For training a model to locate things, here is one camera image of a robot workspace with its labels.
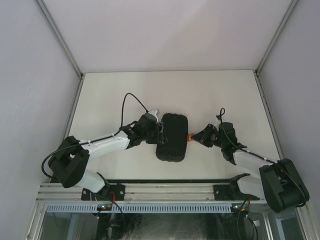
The black plastic tool case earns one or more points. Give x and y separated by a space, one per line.
176 129

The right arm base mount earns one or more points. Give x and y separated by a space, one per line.
231 191

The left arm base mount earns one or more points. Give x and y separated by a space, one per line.
114 192

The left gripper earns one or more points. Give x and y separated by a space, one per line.
160 135

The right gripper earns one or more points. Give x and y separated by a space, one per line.
202 137

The aluminium frame rail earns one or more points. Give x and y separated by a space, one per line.
137 193

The grey slotted cable duct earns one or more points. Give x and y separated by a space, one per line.
140 208

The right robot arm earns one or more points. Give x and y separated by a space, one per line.
276 181

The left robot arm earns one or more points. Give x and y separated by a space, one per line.
69 162

